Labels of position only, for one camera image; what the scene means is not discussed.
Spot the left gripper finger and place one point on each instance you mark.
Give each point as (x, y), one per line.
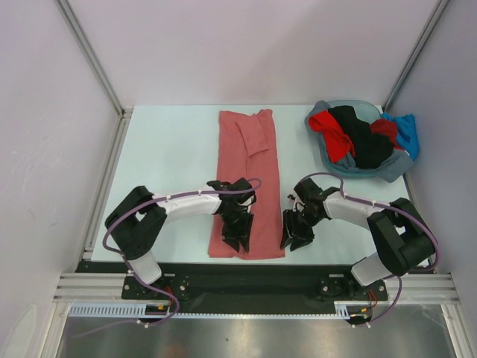
(244, 231)
(232, 239)

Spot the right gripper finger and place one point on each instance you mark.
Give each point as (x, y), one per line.
(288, 231)
(299, 241)

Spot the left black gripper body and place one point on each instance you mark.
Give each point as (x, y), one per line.
(235, 213)

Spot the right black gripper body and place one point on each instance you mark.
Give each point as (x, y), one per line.
(310, 219)

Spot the pink t shirt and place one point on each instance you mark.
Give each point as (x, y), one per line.
(248, 149)

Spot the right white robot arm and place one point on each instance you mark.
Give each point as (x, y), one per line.
(401, 238)

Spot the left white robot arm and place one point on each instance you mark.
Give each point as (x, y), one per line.
(134, 225)

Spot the bright red t shirt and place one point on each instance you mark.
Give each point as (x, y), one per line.
(338, 144)

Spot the black t shirt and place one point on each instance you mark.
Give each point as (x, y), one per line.
(371, 150)

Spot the grey blue t shirt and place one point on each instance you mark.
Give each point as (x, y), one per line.
(390, 170)

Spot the dark red t shirt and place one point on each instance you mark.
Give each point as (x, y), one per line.
(386, 128)

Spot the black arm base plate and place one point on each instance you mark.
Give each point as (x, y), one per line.
(245, 284)

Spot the white slotted cable duct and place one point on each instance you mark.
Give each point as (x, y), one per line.
(156, 310)

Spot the left aluminium corner post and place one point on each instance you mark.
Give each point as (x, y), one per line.
(81, 38)

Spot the aluminium corner post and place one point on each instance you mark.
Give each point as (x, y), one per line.
(435, 17)
(81, 38)

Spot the aluminium front frame rail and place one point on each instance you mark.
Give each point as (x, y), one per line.
(419, 289)

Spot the right aluminium corner post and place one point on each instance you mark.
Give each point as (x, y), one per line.
(435, 17)

